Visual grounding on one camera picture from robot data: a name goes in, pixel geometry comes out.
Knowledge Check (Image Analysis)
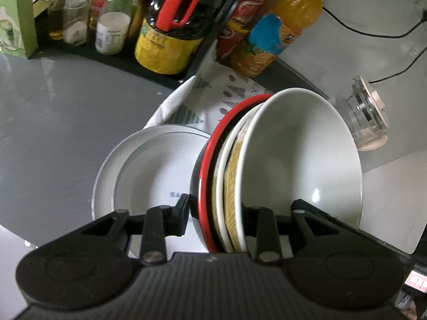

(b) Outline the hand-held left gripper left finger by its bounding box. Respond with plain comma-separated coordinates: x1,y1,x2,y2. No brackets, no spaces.
82,193,191,265

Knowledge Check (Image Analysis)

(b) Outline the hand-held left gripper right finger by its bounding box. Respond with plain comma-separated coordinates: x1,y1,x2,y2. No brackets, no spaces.
243,206,336,263

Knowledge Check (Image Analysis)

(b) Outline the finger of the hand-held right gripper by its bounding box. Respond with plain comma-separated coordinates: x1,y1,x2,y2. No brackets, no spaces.
291,199,338,229

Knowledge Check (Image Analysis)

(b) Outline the red and black bowl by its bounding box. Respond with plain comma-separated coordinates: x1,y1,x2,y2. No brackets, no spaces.
189,94,275,254

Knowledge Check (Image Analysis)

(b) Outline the white bowl yellow pattern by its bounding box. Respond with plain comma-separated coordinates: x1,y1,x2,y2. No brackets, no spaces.
213,107,265,253

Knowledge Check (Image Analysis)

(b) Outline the white plate crossed blue print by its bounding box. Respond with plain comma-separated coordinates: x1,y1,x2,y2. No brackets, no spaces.
113,133,209,254

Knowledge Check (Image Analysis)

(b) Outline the plain white bowl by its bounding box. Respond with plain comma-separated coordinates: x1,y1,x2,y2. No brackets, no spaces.
235,87,364,241

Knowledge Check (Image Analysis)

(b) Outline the white plate blue script print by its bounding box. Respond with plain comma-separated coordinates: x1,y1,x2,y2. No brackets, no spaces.
92,125,214,222

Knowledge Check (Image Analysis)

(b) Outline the beige kettle base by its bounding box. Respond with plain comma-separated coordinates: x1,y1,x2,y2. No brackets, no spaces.
355,133,389,153

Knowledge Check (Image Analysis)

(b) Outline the glass kettle beige lid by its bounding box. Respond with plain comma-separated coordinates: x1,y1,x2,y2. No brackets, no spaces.
329,75,392,148

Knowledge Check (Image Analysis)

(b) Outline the patterned white cloth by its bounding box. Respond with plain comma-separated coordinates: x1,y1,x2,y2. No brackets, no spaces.
143,68,278,134

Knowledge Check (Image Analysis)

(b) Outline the orange juice bottle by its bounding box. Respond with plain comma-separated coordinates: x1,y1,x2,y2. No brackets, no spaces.
230,0,331,78

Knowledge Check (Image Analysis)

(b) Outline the white plastic bottle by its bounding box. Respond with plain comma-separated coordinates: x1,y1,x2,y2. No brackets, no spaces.
95,11,131,56

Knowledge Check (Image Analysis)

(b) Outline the red snack packet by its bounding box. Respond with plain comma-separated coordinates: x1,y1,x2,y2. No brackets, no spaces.
215,0,271,62

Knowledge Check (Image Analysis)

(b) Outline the small glass jar white powder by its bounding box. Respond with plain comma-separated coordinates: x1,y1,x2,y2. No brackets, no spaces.
62,0,90,47

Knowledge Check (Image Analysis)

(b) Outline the red label bottle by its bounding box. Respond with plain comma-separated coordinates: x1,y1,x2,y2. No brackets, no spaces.
87,0,109,31

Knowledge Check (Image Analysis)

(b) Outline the clear oil bottle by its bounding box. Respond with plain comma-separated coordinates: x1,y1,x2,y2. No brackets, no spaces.
48,0,81,41

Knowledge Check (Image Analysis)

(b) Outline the green carton box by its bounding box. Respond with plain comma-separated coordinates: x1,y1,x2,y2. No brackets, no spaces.
0,0,39,60

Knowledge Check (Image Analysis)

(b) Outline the dark jug red handle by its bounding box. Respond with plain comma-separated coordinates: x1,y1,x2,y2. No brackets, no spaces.
134,0,218,76

